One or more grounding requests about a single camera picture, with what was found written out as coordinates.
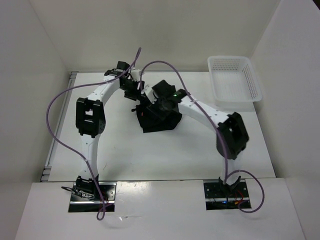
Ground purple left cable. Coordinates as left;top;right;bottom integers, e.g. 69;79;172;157
46;47;142;221

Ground black shorts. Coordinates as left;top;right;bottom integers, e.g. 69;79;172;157
131;99;182;133

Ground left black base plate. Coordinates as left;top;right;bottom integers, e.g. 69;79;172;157
64;182;117;213

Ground white plastic basket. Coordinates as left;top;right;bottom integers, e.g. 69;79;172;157
207;55;263;107

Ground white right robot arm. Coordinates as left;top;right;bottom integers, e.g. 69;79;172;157
141;80;249;197

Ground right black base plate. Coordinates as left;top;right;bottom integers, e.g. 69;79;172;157
203;179;251;211

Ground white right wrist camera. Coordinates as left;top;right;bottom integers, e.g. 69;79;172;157
141;84;158;104

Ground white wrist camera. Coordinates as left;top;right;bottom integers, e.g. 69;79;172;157
141;84;158;104
129;69;144;82

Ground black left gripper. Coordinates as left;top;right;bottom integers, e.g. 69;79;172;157
119;78;145;103

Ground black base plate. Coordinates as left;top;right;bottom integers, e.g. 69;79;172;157
203;179;251;211
64;182;117;213

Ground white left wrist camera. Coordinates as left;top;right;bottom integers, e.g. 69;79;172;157
129;69;144;82

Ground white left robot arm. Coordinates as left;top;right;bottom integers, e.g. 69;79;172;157
74;61;144;200

